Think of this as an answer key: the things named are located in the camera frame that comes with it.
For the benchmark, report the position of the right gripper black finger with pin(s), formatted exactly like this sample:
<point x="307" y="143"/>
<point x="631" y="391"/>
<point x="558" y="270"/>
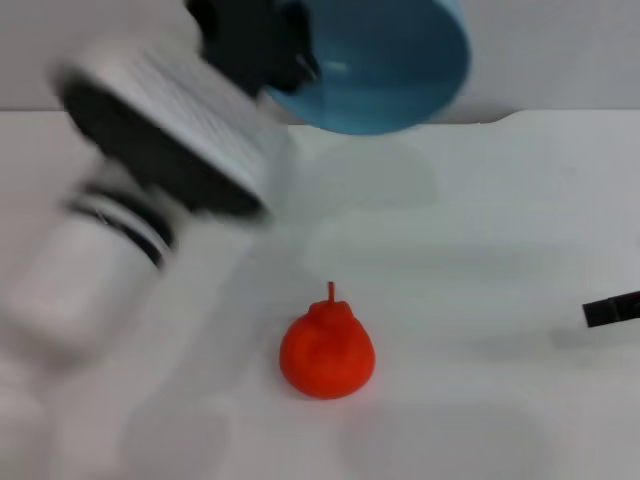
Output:
<point x="610" y="311"/>

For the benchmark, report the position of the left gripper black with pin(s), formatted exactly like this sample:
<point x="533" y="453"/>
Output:
<point x="245" y="40"/>

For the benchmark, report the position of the blue bowl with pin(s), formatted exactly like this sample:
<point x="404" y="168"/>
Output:
<point x="390" y="75"/>

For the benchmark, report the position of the orange toy fruit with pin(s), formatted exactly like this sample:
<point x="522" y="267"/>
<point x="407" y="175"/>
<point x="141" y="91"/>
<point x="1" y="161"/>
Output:
<point x="327" y="355"/>

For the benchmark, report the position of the black and white wrist camera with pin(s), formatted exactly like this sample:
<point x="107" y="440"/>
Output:
<point x="190" y="125"/>

